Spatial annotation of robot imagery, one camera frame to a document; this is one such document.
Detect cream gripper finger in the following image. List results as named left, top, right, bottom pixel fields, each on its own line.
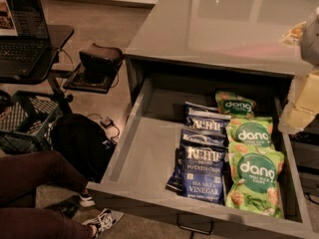
left=279, top=21, right=306, bottom=46
left=278, top=71, right=319, bottom=133

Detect green dang chip bag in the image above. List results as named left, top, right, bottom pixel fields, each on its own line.
left=215, top=91, right=256, bottom=119
left=225, top=141, right=285, bottom=218
left=226, top=117, right=273, bottom=148

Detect grey counter cabinet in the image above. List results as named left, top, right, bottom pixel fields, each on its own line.
left=127, top=0, right=319, bottom=98

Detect blue kettle chip bag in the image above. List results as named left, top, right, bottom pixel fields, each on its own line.
left=184, top=108, right=231, bottom=133
left=180, top=128, right=225, bottom=146
left=166, top=143, right=226, bottom=204
left=184, top=102, right=218, bottom=113

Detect rear blue Kettle chip bag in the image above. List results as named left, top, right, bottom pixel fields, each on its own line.
left=184, top=102, right=218, bottom=113

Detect front blue Kettle chip bag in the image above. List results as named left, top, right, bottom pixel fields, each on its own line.
left=166, top=143, right=226, bottom=204

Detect grey open drawer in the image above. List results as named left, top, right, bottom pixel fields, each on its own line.
left=90, top=74, right=318, bottom=239

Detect black VR headset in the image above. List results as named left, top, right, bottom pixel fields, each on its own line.
left=79, top=43, right=124, bottom=75

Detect black backpack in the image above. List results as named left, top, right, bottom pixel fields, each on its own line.
left=51, top=114, right=116, bottom=182

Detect white black sneaker near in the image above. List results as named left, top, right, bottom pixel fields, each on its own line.
left=83, top=208, right=124, bottom=238

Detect black laptop stand table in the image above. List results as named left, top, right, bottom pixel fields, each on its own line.
left=0, top=25, right=74, bottom=114

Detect white sneaker far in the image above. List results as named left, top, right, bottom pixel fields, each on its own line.
left=79, top=190, right=96, bottom=208

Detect black laptop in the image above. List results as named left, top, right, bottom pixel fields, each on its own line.
left=0, top=0, right=51, bottom=78

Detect black plastic crate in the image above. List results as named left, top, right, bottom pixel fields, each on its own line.
left=0, top=91, right=63, bottom=154

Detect person's upper leg maroon trousers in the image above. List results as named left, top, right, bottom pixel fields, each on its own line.
left=0, top=150, right=88, bottom=205

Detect person's leg maroon trousers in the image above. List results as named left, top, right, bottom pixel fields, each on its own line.
left=0, top=208, right=94, bottom=239
left=0, top=150, right=88, bottom=205

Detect person's lower leg maroon trousers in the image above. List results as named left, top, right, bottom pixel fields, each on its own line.
left=0, top=208, right=94, bottom=239

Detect black drawer handle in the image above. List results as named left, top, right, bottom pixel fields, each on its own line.
left=176, top=214, right=214, bottom=235

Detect black power adapter with cable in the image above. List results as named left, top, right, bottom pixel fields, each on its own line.
left=87, top=114, right=121, bottom=142

